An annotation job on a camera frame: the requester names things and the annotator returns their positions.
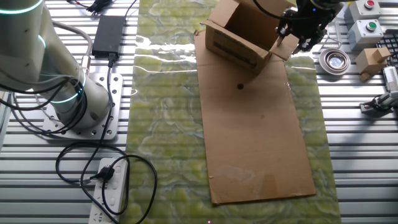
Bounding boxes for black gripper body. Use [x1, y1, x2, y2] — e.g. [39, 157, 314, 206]
[281, 0, 335, 43]

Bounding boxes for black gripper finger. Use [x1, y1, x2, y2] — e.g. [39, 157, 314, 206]
[275, 26, 290, 47]
[291, 37, 313, 55]

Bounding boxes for brown cardboard box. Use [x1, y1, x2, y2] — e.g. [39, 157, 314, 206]
[200, 0, 300, 75]

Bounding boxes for grey box green button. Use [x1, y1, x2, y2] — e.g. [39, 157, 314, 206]
[346, 19, 388, 52]

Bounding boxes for grey box red button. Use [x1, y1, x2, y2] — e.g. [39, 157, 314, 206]
[343, 0, 382, 22]

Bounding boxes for round silver dish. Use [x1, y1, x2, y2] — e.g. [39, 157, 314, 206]
[318, 47, 351, 76]

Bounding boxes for small cardboard block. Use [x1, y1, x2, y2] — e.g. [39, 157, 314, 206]
[355, 46, 392, 83]

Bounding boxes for black keyboard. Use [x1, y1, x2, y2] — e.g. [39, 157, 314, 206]
[375, 29, 398, 68]

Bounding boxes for white ribbed device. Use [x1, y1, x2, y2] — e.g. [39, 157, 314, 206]
[382, 65, 398, 94]

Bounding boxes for flat brown cardboard sheet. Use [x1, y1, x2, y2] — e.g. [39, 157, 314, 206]
[193, 29, 317, 205]

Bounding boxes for green marble pattern mat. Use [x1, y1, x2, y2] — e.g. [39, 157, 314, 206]
[119, 0, 342, 224]

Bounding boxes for black power adapter brick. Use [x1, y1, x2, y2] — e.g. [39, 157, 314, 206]
[91, 15, 127, 59]

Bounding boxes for white power strip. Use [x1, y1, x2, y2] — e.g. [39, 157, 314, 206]
[88, 157, 129, 224]

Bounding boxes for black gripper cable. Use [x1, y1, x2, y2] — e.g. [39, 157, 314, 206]
[252, 0, 301, 22]

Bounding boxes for metal clamp bracket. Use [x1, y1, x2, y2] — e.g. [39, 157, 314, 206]
[359, 91, 398, 118]

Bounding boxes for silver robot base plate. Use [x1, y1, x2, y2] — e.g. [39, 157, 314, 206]
[42, 73, 124, 141]

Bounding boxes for black bundled cord red tip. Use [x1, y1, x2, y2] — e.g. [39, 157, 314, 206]
[67, 0, 139, 19]

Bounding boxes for thick grey robot cable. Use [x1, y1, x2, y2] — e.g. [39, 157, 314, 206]
[49, 20, 94, 75]

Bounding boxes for black cables at robot base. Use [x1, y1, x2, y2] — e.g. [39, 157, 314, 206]
[0, 71, 90, 135]

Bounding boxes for black power cord with plug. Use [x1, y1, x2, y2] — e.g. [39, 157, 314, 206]
[55, 52, 159, 224]

